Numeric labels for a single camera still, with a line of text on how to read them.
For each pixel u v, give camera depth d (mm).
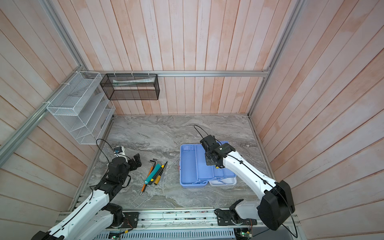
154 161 950
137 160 763
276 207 399
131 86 1030
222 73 1948
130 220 732
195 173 801
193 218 762
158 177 864
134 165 762
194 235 701
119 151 715
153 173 879
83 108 733
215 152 567
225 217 731
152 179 837
